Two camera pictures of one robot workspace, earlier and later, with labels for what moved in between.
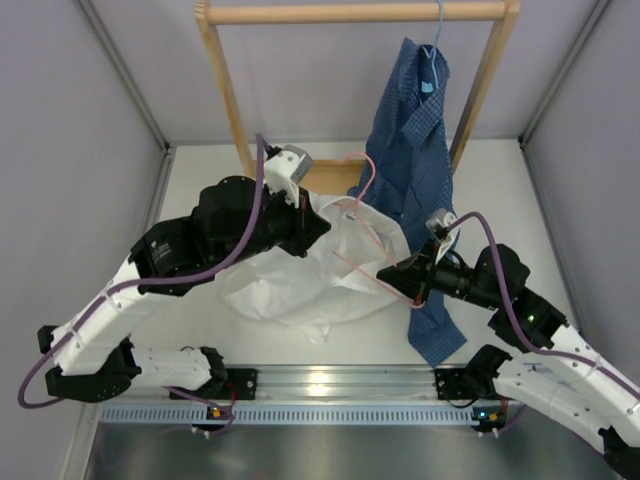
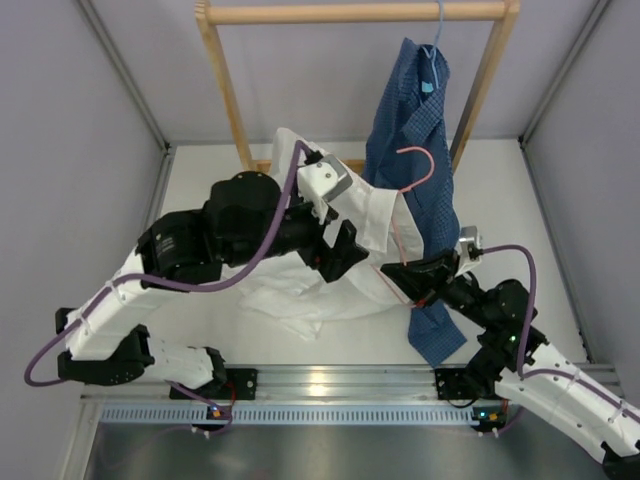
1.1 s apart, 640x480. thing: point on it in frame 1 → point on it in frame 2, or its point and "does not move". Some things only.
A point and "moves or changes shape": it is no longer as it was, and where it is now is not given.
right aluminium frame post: (596, 14) does not move
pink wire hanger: (370, 274) → (377, 273)
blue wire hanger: (441, 4) does not move
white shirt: (337, 279) moves or changes shape
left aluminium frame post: (167, 149) does not move
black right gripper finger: (409, 276) does not move
